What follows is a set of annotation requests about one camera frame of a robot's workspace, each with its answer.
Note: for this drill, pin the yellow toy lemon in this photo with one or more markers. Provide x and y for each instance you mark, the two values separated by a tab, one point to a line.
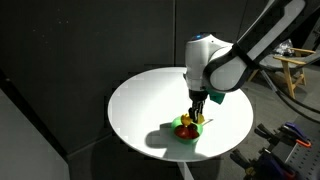
202	119

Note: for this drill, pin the white table pedestal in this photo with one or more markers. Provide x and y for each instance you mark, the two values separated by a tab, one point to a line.
185	170

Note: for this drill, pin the dark blue clamp with orange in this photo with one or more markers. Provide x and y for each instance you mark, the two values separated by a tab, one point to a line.
263	163

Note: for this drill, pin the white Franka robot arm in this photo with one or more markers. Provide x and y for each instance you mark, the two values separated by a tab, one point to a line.
196	60

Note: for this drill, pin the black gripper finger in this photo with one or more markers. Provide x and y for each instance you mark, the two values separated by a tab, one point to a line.
200	111
193	113

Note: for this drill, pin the dark toy plum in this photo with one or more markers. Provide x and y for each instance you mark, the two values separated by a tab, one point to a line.
192	127

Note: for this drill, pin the small red toy fruit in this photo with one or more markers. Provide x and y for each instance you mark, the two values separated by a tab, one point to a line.
193	134

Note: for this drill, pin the teal printed camera mount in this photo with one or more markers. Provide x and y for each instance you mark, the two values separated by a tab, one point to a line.
216	96

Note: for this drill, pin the red toy tomato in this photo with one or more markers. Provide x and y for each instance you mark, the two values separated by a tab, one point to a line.
181	132

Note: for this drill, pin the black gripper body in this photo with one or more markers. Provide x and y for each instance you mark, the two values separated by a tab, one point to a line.
198	96

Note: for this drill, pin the wooden chair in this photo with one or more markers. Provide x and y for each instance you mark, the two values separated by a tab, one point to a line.
288	71

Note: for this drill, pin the yellow-orange toy fruit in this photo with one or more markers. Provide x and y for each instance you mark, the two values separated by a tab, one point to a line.
185	119

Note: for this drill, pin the green plastic bowl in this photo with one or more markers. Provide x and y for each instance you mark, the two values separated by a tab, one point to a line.
196	138

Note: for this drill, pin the perforated metal breadboard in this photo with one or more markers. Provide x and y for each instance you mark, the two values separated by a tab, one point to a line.
305	161

